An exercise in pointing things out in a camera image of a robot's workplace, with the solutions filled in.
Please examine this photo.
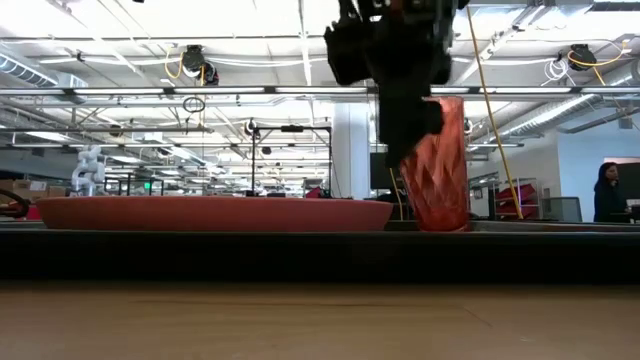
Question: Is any black wall screen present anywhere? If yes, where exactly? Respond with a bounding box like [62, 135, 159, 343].
[617, 162, 640, 201]

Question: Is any black plastic tray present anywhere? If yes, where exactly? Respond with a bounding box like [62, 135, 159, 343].
[0, 219, 640, 284]

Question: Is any cardboard box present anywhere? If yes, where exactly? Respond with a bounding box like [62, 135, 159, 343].
[0, 178, 66, 197]

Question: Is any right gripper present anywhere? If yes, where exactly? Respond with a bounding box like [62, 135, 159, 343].
[339, 0, 471, 169]

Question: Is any black metal stand frame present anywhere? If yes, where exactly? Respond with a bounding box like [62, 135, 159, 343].
[251, 124, 334, 199]

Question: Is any black hoop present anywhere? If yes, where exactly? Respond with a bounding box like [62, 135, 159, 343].
[0, 188, 30, 220]

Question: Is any black cable ring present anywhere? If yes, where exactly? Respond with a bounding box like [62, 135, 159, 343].
[182, 95, 207, 114]

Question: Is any orange plate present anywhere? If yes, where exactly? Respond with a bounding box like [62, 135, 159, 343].
[35, 194, 395, 233]

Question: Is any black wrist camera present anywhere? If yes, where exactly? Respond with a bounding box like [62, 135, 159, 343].
[323, 19, 374, 86]

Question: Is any rack with red bins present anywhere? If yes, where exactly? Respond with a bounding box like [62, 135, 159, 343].
[494, 178, 542, 220]

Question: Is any person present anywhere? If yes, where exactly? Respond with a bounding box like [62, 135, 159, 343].
[593, 161, 632, 224]

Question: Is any white pillar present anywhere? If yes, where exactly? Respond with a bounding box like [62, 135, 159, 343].
[332, 102, 381, 201]

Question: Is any orange faceted plastic cup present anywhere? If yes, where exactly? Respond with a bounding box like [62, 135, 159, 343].
[397, 96, 472, 233]

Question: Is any black monitor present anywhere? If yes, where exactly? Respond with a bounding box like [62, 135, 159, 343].
[369, 152, 401, 191]

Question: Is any yellow hanging cable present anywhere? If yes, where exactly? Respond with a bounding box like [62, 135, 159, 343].
[467, 7, 525, 220]

